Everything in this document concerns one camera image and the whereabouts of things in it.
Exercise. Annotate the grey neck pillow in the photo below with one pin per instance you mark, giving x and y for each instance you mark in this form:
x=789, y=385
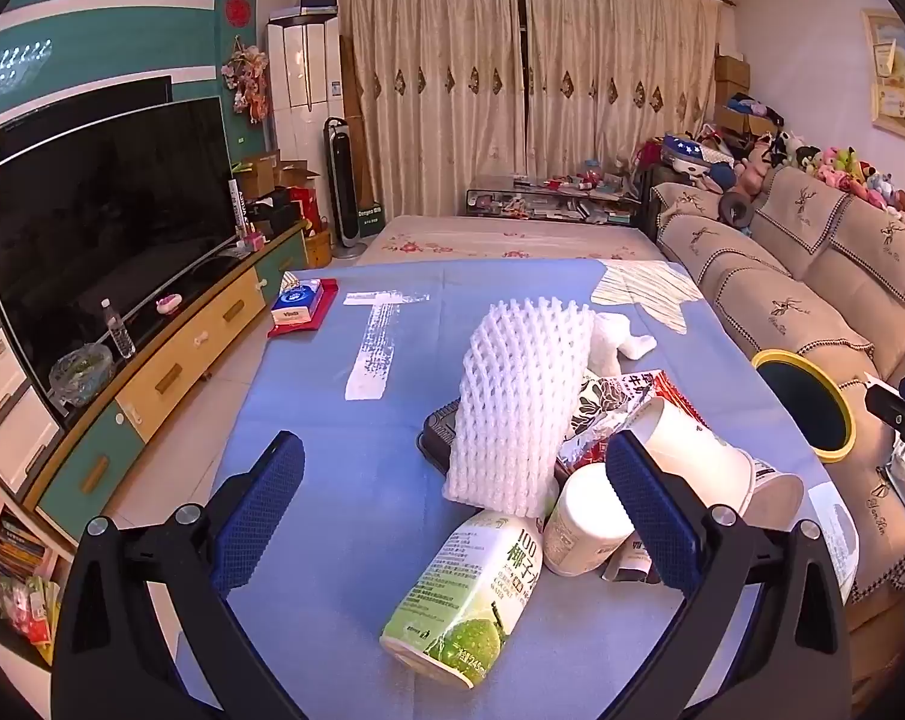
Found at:
x=736, y=210

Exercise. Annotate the black plastic food tray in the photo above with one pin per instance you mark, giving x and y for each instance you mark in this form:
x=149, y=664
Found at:
x=437, y=435

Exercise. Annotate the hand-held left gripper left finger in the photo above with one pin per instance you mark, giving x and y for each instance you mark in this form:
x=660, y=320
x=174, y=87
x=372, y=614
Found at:
x=261, y=510

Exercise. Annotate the blue tissue pack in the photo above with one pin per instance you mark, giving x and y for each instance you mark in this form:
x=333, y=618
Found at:
x=295, y=304

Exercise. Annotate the blue star print bag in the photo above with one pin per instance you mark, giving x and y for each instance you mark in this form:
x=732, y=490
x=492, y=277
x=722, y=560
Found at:
x=685, y=150

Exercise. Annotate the green coconut water carton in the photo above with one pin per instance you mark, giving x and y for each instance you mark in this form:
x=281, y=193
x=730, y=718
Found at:
x=460, y=600

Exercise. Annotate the artificial flower wall decoration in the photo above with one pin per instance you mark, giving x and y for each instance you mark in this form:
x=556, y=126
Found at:
x=246, y=79

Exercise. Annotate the clear plastic bag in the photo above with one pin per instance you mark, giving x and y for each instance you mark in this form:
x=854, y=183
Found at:
x=81, y=375

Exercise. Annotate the yellow rimmed dark bin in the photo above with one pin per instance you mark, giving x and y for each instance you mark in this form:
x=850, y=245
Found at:
x=805, y=405

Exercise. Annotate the large black television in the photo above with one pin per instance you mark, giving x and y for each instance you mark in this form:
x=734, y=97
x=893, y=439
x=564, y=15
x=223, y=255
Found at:
x=85, y=240

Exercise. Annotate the red gift bag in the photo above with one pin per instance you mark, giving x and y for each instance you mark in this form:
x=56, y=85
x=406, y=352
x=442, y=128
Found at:
x=305, y=208

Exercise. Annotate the red tray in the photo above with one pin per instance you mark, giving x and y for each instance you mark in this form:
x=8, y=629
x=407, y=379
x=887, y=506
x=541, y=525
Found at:
x=326, y=307

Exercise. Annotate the white tissue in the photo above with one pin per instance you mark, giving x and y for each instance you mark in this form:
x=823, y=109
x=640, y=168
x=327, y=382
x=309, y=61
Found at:
x=617, y=341

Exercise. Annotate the floral bed sheet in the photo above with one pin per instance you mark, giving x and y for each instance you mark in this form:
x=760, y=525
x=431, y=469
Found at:
x=497, y=240

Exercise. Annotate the black flat screen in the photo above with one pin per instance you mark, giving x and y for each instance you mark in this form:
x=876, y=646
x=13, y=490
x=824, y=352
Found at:
x=70, y=116

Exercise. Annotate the blue printed table cloth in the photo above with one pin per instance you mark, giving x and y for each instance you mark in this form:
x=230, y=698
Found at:
x=347, y=450

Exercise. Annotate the black white patterned packet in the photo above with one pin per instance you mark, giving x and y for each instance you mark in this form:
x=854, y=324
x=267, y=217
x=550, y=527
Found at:
x=606, y=397

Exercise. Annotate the framed wall picture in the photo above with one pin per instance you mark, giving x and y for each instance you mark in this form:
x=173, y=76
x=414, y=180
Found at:
x=899, y=75

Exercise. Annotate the open cardboard box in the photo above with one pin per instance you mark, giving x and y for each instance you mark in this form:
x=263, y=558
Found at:
x=296, y=176
x=256, y=176

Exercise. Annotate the red silver snack wrapper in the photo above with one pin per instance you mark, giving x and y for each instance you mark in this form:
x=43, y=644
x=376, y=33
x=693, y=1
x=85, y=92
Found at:
x=670, y=397

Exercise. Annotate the clear water bottle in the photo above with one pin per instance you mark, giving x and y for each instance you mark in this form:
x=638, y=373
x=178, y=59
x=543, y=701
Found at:
x=119, y=334

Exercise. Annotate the white foam fruit net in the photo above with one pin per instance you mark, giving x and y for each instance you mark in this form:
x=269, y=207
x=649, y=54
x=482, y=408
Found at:
x=512, y=405

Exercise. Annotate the stack of cardboard boxes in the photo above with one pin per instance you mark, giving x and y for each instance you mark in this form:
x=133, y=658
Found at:
x=734, y=82

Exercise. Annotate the pile of plush toys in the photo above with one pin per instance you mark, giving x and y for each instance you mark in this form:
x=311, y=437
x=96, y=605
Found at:
x=835, y=165

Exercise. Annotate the white drawer unit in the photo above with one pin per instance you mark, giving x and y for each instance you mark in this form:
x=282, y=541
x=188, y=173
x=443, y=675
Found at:
x=2, y=397

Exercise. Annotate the small pink object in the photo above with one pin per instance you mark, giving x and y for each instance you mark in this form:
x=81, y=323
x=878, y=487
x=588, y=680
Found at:
x=169, y=304

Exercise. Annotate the white plastic bottle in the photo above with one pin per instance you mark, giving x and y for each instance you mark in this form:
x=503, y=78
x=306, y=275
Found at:
x=584, y=521

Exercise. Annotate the white bookshelf with books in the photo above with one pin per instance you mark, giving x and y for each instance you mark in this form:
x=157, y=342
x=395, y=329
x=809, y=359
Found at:
x=10, y=562

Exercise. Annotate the red round wall ornament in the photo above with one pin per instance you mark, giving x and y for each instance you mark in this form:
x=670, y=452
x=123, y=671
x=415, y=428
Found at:
x=237, y=11

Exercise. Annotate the teal yellow television cabinet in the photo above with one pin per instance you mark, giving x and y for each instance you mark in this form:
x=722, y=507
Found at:
x=190, y=345

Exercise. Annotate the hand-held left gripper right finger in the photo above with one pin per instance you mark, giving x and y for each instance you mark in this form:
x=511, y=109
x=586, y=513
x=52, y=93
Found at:
x=651, y=510

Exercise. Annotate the beige patterned curtain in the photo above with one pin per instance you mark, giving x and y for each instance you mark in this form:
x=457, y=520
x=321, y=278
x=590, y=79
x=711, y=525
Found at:
x=617, y=67
x=437, y=90

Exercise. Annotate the small green box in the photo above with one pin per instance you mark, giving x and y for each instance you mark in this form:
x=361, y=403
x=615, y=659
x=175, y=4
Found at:
x=370, y=221

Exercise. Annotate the white paper cup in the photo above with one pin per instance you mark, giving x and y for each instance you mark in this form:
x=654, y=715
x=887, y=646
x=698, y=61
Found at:
x=692, y=457

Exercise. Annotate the white standing air conditioner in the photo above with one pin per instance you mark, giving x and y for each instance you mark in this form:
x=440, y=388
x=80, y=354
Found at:
x=302, y=90

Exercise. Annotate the black tower fan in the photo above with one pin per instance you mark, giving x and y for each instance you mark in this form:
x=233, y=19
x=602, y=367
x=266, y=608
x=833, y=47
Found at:
x=342, y=180

